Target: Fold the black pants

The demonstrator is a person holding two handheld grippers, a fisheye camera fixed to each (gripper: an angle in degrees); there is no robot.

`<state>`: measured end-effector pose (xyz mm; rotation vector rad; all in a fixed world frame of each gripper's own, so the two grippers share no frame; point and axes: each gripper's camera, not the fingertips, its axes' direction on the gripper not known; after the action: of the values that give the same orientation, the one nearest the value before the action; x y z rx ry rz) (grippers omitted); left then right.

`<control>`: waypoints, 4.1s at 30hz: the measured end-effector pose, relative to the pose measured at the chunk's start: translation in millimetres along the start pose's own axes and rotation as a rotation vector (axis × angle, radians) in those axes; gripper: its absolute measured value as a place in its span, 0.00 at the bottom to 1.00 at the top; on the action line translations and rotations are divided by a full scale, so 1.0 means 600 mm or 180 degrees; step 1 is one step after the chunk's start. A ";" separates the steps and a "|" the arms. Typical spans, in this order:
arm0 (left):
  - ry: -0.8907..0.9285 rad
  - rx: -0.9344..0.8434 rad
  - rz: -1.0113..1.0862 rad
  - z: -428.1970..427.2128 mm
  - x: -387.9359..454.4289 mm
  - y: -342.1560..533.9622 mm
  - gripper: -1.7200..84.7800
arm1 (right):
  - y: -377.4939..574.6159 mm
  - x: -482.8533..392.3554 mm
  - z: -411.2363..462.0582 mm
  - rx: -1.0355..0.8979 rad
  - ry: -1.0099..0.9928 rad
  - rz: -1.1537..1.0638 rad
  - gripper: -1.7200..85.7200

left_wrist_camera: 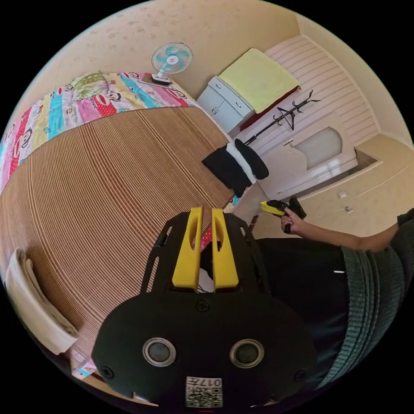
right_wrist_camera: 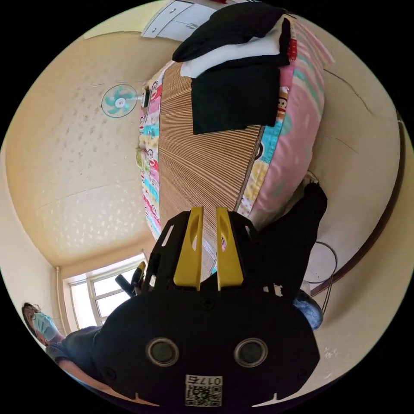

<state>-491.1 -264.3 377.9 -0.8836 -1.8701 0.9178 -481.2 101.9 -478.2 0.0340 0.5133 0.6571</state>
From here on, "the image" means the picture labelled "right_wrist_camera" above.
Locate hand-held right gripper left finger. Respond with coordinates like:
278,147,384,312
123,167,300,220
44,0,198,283
173,207,204,289

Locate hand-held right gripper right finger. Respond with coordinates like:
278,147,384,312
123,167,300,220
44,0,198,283
216,207,244,291

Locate black pants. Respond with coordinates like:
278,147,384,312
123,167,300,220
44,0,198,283
249,182,328,303

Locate person's right forearm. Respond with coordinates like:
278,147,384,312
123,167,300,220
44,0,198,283
56,355,136,401

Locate window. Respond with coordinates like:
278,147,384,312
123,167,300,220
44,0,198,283
63,254,153,334

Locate bed with woven mat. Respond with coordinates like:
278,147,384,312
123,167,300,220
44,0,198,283
135,13,337,242

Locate person's body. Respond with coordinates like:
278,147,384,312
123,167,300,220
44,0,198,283
21,289,324,376

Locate pile of clothes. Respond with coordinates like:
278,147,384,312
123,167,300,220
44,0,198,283
171,1,292,135

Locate white cupboard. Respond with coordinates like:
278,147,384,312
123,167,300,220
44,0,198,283
141,0,224,43

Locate black cable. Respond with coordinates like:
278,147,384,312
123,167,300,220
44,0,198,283
304,241,339,313

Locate wall fan with teal blades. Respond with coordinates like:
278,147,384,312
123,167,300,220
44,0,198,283
101,84,153,119

